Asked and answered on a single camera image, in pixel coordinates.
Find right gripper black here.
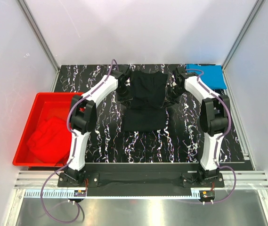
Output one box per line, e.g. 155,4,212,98
161,85,186,109

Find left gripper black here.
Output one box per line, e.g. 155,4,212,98
115,84,132,108

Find black t shirt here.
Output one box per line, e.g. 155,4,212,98
123,71,168,132

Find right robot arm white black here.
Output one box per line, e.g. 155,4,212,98
162,67,232,187

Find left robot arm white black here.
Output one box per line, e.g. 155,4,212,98
64,65,132,186

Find folded blue t shirt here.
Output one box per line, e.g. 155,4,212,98
186,64,227,90

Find red t shirt in bin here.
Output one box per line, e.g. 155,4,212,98
26,117,71,163

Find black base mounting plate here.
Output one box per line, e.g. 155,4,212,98
58,163,225,198

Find red plastic bin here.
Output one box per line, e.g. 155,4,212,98
13,92,82,167

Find right connector board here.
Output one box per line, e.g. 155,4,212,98
200,190,215,200

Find connector board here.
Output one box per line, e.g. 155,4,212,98
200,190,215,200
73,188,87,197

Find left connector board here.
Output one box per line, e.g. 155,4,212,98
73,188,87,197

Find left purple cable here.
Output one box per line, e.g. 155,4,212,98
39,58,119,223

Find left aluminium frame post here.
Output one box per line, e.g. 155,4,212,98
16,0,60,71

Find aluminium frame post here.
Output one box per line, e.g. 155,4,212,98
221,0,266,70
16,0,60,71

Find right aluminium frame post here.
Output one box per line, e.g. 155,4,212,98
221,0,266,70

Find white cable duct strip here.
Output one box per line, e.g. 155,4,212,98
24,189,201,200

